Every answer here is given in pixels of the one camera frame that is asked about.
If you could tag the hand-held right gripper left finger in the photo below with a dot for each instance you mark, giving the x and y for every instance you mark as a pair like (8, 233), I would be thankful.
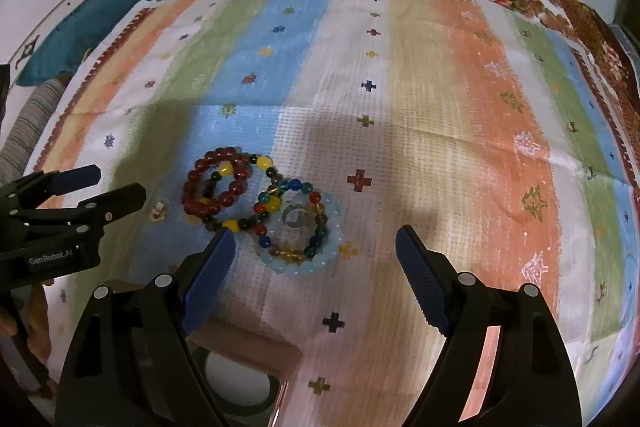
(210, 279)

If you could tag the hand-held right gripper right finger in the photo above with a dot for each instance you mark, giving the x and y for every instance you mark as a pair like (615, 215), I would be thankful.
(425, 282)

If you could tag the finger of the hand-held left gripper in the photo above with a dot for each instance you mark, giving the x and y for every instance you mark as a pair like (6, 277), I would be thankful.
(122, 199)
(80, 177)

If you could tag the metal tin box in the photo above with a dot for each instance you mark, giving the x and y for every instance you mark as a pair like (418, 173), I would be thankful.
(250, 347)

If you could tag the person's left hand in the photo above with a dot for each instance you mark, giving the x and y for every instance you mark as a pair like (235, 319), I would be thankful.
(39, 327)

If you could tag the grey striped pillow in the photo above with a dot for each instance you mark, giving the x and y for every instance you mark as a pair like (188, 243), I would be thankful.
(30, 122)

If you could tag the teal pillow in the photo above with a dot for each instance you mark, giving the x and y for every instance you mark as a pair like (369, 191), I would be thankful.
(100, 7)

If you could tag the colourful striped mat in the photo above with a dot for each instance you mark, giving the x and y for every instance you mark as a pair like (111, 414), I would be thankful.
(400, 107)

